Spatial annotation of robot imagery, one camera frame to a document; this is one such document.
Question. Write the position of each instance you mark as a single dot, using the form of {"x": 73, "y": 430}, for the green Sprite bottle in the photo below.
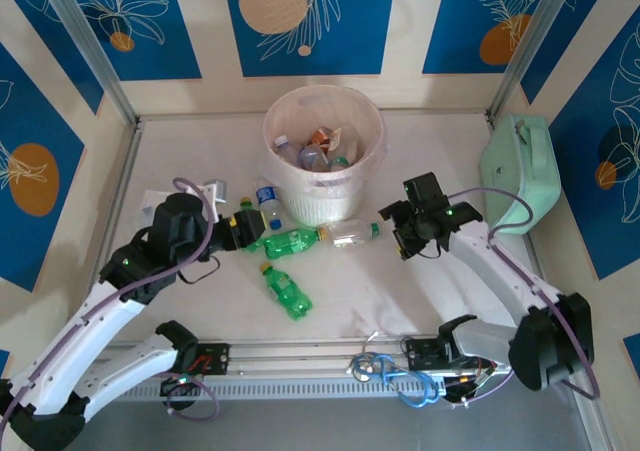
{"x": 245, "y": 202}
{"x": 287, "y": 293}
{"x": 290, "y": 243}

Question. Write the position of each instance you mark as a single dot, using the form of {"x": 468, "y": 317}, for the clear bottle green cap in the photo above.
{"x": 350, "y": 233}

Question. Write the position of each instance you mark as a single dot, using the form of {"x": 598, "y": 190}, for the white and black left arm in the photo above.
{"x": 90, "y": 321}

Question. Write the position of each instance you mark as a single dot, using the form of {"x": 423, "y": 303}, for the white plastic bin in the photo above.
{"x": 320, "y": 206}

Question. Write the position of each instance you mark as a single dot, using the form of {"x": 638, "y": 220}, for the clear plastic packet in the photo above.
{"x": 150, "y": 201}

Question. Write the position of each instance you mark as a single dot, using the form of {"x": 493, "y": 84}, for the Pepsi bottle blue label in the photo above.
{"x": 266, "y": 196}

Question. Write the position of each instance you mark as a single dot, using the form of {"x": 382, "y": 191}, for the aluminium table edge strip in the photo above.
{"x": 116, "y": 211}

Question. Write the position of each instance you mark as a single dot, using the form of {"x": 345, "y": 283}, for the mint green zipper case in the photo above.
{"x": 520, "y": 181}

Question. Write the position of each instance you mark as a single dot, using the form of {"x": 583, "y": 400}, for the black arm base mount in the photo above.
{"x": 215, "y": 358}
{"x": 422, "y": 353}

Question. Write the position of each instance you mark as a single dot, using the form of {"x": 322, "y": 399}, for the aluminium mounting rail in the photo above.
{"x": 300, "y": 356}

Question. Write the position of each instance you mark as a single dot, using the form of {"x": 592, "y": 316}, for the aluminium frame post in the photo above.
{"x": 532, "y": 36}
{"x": 82, "y": 36}

